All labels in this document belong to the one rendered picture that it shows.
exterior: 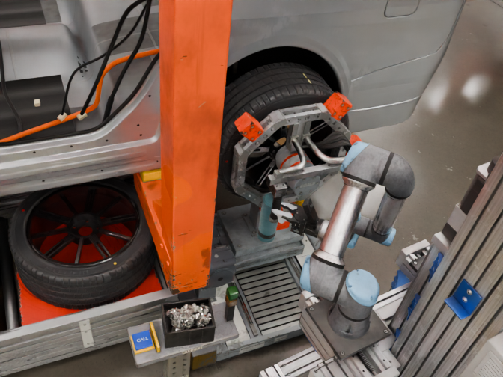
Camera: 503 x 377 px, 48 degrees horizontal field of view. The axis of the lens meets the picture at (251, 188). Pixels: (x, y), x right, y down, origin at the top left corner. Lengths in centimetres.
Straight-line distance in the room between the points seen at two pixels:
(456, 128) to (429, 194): 82
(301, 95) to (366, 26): 42
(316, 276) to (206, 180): 49
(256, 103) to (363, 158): 64
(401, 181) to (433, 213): 189
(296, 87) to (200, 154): 70
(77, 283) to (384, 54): 169
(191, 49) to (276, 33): 80
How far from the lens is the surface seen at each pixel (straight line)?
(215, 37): 159
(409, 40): 273
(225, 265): 266
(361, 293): 187
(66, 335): 261
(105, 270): 252
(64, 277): 252
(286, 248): 308
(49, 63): 306
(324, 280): 189
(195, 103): 169
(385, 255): 341
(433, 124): 449
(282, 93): 235
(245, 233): 301
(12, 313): 275
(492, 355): 171
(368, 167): 187
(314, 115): 237
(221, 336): 239
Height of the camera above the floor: 252
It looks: 45 degrees down
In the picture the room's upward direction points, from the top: 9 degrees clockwise
